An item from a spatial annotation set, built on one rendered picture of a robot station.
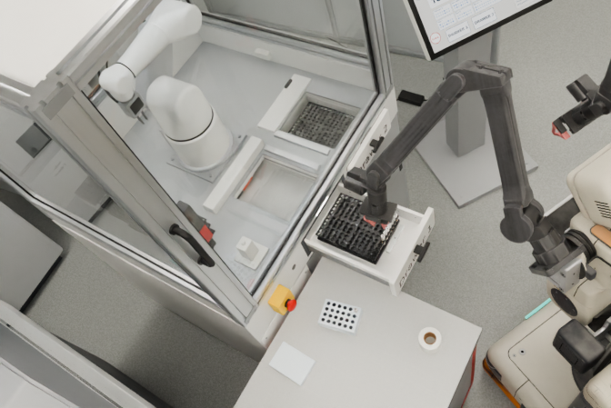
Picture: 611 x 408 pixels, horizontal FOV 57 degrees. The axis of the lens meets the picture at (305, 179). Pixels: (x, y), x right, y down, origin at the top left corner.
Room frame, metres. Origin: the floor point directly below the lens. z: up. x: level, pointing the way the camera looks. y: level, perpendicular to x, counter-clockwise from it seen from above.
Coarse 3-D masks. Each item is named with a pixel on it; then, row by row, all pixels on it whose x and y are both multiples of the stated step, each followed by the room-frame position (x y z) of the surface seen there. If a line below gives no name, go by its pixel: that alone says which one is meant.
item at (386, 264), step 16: (336, 192) 1.09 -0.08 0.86; (352, 192) 1.04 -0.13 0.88; (400, 208) 0.91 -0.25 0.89; (320, 224) 1.00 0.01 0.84; (416, 224) 0.86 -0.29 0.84; (400, 240) 0.83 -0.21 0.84; (336, 256) 0.83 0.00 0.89; (352, 256) 0.84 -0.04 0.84; (384, 256) 0.79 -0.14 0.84; (400, 256) 0.77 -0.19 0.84; (368, 272) 0.75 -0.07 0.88; (384, 272) 0.74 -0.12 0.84
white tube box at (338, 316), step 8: (328, 304) 0.74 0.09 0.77; (336, 304) 0.72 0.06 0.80; (344, 304) 0.71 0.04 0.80; (328, 312) 0.71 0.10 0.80; (336, 312) 0.70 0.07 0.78; (344, 312) 0.69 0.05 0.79; (352, 312) 0.68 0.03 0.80; (360, 312) 0.67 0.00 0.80; (320, 320) 0.69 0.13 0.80; (328, 320) 0.69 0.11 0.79; (336, 320) 0.67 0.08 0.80; (344, 320) 0.66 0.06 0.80; (352, 320) 0.65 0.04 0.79; (360, 320) 0.65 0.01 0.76; (328, 328) 0.67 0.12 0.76; (336, 328) 0.65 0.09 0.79; (344, 328) 0.64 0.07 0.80; (352, 328) 0.64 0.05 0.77
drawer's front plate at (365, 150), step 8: (384, 112) 1.28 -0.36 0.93; (376, 120) 1.26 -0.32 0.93; (384, 120) 1.26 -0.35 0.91; (376, 128) 1.23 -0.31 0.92; (384, 128) 1.26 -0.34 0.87; (368, 136) 1.20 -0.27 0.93; (376, 136) 1.22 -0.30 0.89; (384, 136) 1.25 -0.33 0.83; (368, 144) 1.18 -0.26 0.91; (360, 152) 1.16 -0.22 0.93; (368, 152) 1.18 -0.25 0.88; (352, 160) 1.14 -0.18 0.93; (360, 160) 1.14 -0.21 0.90; (368, 160) 1.17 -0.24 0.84
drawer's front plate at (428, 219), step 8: (432, 208) 0.84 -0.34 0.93; (424, 216) 0.83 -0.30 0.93; (432, 216) 0.83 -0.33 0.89; (424, 224) 0.80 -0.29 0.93; (432, 224) 0.83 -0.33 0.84; (416, 232) 0.79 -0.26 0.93; (424, 232) 0.79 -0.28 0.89; (416, 240) 0.76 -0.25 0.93; (424, 240) 0.79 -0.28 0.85; (408, 248) 0.75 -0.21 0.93; (408, 256) 0.72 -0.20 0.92; (416, 256) 0.75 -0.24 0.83; (400, 264) 0.71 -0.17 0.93; (408, 264) 0.72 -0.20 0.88; (400, 272) 0.69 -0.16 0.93; (408, 272) 0.71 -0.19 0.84; (392, 280) 0.67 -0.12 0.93; (400, 280) 0.68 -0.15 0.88; (392, 288) 0.66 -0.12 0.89; (400, 288) 0.67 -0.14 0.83
